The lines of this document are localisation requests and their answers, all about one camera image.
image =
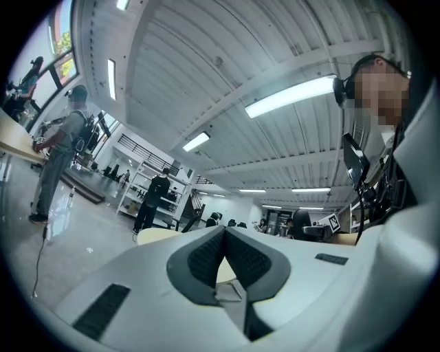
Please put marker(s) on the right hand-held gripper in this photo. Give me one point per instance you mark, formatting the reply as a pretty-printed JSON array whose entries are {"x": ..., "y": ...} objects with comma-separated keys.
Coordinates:
[{"x": 332, "y": 222}]

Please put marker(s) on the white shelf rack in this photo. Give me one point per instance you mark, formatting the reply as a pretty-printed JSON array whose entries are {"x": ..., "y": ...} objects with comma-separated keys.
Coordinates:
[{"x": 137, "y": 196}]

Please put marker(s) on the rectangular wooden desk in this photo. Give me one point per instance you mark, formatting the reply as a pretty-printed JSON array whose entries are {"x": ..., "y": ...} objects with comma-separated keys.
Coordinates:
[{"x": 17, "y": 137}]

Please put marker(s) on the staircase with black railing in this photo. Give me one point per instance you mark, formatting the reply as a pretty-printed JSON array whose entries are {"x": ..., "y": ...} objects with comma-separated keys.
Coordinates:
[{"x": 196, "y": 206}]

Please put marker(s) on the black chest-mounted monitor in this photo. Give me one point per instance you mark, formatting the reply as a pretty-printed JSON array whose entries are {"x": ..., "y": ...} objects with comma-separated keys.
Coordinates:
[{"x": 355, "y": 158}]

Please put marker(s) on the ceiling light bar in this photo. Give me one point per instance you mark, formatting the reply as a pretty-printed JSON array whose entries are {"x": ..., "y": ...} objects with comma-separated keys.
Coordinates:
[
  {"x": 288, "y": 96},
  {"x": 111, "y": 79},
  {"x": 196, "y": 141}
]

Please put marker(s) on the person's right forearm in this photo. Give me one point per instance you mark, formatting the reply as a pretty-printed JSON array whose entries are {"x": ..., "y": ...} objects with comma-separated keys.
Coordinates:
[{"x": 345, "y": 239}]

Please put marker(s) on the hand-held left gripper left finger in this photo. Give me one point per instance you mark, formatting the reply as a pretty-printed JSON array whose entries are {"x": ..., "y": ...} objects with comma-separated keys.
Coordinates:
[{"x": 137, "y": 275}]

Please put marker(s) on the black chest harness rig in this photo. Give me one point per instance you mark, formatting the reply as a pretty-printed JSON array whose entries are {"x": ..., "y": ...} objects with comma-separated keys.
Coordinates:
[{"x": 376, "y": 192}]

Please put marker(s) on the person's black shirt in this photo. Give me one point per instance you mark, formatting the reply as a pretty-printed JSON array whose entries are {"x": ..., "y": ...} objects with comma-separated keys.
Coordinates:
[{"x": 402, "y": 172}]

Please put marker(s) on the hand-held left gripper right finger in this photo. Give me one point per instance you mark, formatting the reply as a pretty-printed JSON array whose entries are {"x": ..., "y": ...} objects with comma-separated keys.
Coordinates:
[{"x": 309, "y": 275}]

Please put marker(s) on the person's head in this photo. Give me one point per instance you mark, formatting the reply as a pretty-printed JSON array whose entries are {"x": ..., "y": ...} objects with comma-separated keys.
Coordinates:
[{"x": 381, "y": 89}]

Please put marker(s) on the black head-mounted camera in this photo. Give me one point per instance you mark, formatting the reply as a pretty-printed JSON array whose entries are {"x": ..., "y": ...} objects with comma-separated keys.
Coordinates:
[{"x": 342, "y": 91}]

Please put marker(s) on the wooden platform step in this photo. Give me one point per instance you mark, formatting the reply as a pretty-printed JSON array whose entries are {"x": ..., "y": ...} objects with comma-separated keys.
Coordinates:
[{"x": 84, "y": 187}]

